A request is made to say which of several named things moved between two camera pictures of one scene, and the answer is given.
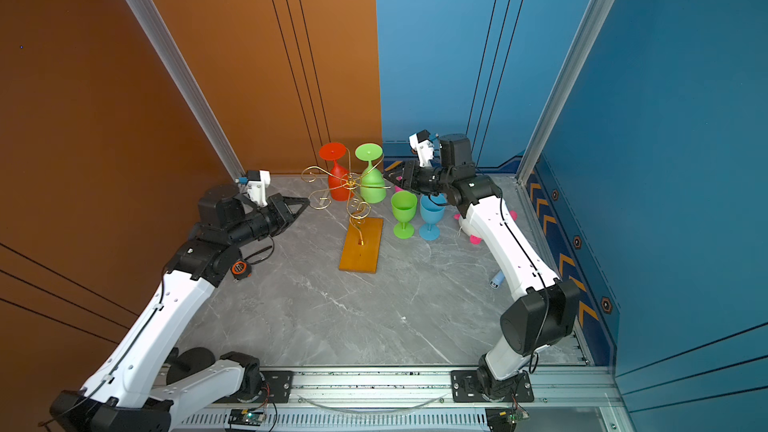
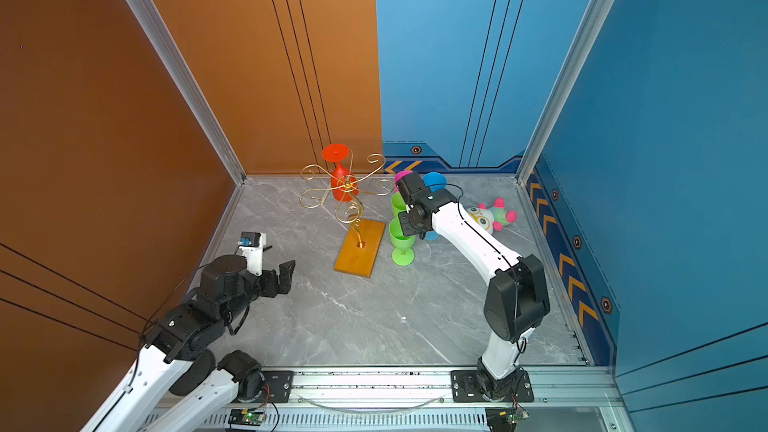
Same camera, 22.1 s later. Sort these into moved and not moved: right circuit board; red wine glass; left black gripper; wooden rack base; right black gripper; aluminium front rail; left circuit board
Moved: left black gripper; right black gripper
Not moved: left circuit board; wooden rack base; right circuit board; aluminium front rail; red wine glass
